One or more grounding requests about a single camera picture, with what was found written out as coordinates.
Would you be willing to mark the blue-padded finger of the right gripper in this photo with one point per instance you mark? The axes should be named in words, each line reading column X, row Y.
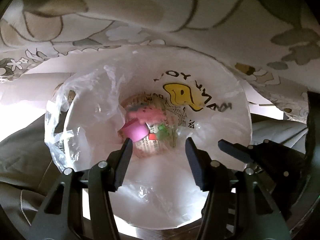
column 236, row 151

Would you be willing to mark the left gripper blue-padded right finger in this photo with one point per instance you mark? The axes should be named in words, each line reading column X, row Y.
column 256, row 214

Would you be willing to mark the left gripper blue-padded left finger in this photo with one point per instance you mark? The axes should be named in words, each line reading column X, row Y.
column 60, row 215

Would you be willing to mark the pink plastic cup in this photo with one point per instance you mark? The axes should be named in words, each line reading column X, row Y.
column 134, row 130

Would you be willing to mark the red wooden block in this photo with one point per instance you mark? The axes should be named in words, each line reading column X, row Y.
column 152, row 136

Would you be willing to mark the green lego brick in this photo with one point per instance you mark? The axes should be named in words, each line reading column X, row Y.
column 163, row 132

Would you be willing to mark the white medicine box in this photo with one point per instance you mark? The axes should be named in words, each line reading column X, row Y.
column 153, row 128

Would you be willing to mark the trash bin with plastic liner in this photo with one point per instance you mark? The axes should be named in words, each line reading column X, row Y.
column 158, row 97

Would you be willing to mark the floral bed cover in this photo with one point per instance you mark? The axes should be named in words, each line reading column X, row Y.
column 272, row 44

